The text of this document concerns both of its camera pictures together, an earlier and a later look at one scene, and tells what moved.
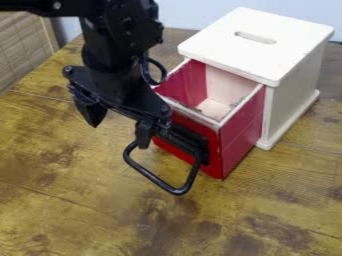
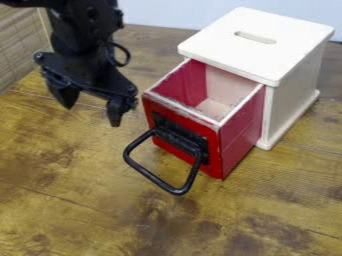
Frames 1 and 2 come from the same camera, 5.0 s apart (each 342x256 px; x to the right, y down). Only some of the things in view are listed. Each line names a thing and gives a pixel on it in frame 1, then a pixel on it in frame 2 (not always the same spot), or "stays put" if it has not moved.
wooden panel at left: x=28 y=41 stays put
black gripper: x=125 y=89 to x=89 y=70
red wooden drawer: x=217 y=112 stays put
